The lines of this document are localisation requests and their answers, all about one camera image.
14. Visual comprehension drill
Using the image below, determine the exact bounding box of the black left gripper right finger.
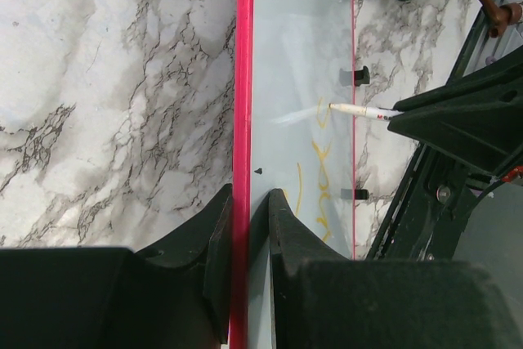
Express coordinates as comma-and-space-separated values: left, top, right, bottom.
267, 189, 519, 348

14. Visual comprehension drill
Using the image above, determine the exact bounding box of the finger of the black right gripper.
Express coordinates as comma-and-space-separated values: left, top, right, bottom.
388, 111, 522, 177
393, 47, 523, 112

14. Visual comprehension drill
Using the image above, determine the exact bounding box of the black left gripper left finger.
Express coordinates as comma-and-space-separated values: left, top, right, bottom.
1, 185, 233, 348

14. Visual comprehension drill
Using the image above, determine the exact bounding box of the white marker pen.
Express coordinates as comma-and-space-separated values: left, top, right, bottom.
329, 103, 402, 121

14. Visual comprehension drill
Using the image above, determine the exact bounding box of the pink framed whiteboard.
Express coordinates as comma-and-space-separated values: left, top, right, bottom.
230, 0, 355, 348

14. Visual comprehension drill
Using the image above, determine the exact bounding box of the black whiteboard stand clip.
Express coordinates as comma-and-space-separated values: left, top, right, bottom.
340, 189, 369, 200
339, 66, 370, 87

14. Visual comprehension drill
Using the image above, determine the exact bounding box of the brass pipe fitting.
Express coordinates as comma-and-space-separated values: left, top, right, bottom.
479, 0, 522, 38

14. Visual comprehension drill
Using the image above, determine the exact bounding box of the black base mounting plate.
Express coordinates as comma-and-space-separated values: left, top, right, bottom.
363, 25, 523, 262

